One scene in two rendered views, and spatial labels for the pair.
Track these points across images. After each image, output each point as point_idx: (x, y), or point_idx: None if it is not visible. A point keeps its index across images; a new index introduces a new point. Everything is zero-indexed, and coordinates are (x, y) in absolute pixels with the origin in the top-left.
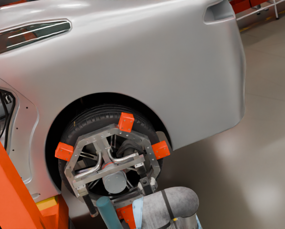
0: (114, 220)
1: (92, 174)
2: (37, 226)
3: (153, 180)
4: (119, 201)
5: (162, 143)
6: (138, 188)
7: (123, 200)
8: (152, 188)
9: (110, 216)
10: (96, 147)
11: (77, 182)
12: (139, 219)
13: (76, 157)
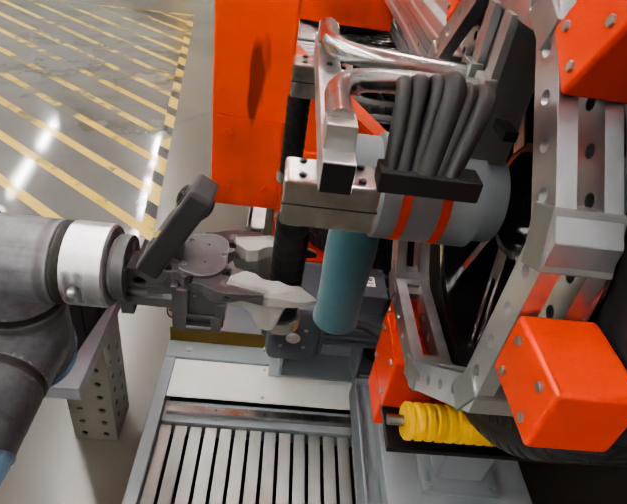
0: (325, 280)
1: (332, 58)
2: (218, 24)
3: (268, 290)
4: (407, 299)
5: (595, 374)
6: (255, 233)
7: (406, 309)
8: (196, 266)
9: (325, 257)
10: (479, 38)
11: (316, 39)
12: None
13: (455, 24)
